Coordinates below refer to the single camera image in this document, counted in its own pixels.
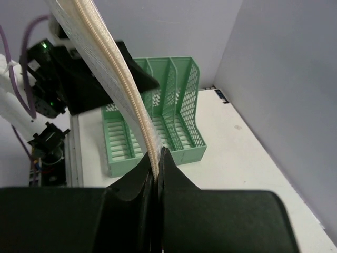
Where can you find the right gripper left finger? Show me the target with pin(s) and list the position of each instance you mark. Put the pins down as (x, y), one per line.
(56, 219)

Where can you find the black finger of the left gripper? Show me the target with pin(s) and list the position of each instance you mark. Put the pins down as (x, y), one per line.
(144, 81)

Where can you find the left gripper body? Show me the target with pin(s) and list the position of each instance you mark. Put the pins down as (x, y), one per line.
(78, 86)

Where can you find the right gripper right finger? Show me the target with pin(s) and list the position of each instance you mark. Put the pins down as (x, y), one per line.
(196, 220)

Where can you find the clear plastic document pouch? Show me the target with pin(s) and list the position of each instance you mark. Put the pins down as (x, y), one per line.
(86, 29)

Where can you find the green mesh file organizer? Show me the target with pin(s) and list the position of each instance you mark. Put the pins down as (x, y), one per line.
(172, 109)

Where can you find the xdof label sticker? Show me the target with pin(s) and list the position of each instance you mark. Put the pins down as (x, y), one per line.
(221, 96)

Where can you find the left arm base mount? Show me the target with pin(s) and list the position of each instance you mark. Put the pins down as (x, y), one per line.
(48, 147)

